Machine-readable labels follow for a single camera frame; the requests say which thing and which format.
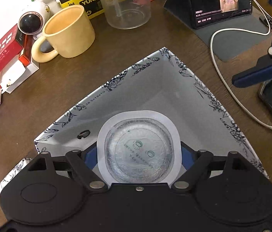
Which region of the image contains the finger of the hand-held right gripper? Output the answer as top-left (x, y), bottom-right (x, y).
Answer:
top-left (232, 18), bottom-right (272, 89)

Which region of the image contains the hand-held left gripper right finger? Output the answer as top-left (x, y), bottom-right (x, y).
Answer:
top-left (171, 141), bottom-right (254, 189)

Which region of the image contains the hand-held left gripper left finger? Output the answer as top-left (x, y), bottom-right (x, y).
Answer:
top-left (28, 145), bottom-right (108, 190)

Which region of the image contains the round clear plastic lid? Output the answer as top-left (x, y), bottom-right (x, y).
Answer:
top-left (97, 111), bottom-right (182, 184)

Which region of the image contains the floral print box base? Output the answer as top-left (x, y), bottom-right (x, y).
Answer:
top-left (34, 46), bottom-right (270, 189)

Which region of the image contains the floral print box lid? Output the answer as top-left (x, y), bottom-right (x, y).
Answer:
top-left (0, 158), bottom-right (33, 196)

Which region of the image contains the wooden desktop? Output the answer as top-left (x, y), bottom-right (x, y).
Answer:
top-left (0, 0), bottom-right (272, 232)

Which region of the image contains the tablet in dark case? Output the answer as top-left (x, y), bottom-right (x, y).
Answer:
top-left (164, 0), bottom-right (272, 62)

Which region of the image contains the white box with red flaps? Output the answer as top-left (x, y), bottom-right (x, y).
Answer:
top-left (0, 28), bottom-right (40, 94)

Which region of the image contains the yellow ceramic mug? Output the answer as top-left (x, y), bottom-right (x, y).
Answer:
top-left (31, 5), bottom-right (96, 63)

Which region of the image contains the red and white box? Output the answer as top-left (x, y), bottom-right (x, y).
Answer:
top-left (0, 24), bottom-right (24, 76)

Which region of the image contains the clear plastic pitcher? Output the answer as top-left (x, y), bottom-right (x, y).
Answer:
top-left (94, 0), bottom-right (152, 29)

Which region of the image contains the yellow and black box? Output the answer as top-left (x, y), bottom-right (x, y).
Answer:
top-left (57, 0), bottom-right (107, 20)

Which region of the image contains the white charging cable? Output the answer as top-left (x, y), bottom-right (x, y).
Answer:
top-left (210, 0), bottom-right (272, 132)

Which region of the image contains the white round camera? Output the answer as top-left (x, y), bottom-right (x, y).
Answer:
top-left (18, 0), bottom-right (51, 39)

